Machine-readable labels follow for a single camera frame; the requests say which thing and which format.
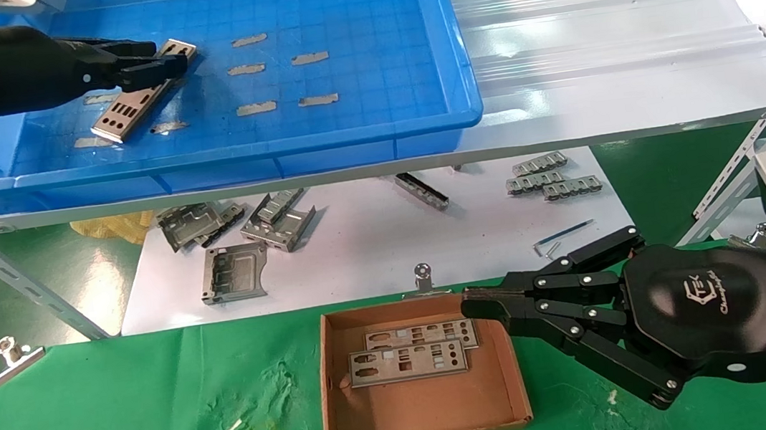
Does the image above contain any small slotted metal part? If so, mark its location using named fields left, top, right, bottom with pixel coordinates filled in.
left=505, top=169, right=566, bottom=196
left=542, top=176, right=605, bottom=202
left=511, top=151, right=570, bottom=178

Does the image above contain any yellow plastic bag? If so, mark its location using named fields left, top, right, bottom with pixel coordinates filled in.
left=70, top=210, right=160, bottom=252

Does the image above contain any white metal shelf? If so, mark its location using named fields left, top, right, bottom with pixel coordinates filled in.
left=0, top=0, right=766, bottom=234

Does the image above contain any silver metal I/O shield plate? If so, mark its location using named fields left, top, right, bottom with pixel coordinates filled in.
left=347, top=338, right=471, bottom=390
left=363, top=316, right=480, bottom=362
left=82, top=36, right=207, bottom=147

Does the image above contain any long narrow metal strip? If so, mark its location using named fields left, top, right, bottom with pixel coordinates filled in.
left=393, top=168, right=451, bottom=216

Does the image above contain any flat grey metal frame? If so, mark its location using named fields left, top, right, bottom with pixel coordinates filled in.
left=196, top=241, right=274, bottom=307

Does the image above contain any green table cloth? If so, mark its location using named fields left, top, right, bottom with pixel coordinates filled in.
left=0, top=240, right=766, bottom=430

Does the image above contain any brown cardboard box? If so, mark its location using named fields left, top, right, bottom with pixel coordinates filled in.
left=309, top=285, right=536, bottom=430

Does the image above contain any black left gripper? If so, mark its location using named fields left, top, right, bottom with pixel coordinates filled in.
left=0, top=6, right=192, bottom=117

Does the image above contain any black hex key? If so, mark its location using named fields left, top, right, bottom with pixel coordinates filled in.
left=531, top=219, right=598, bottom=257

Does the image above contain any white flat board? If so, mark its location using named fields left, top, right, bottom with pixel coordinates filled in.
left=106, top=142, right=642, bottom=337

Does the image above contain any silver bent metal bracket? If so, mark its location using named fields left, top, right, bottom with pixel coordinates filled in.
left=155, top=201, right=229, bottom=255
left=239, top=205, right=321, bottom=258

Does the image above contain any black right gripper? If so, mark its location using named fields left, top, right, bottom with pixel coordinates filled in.
left=497, top=231, right=766, bottom=428

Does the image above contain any blue plastic tray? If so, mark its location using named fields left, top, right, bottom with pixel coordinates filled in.
left=0, top=0, right=490, bottom=214

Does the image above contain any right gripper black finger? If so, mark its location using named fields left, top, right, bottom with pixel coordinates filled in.
left=455, top=224, right=653, bottom=323

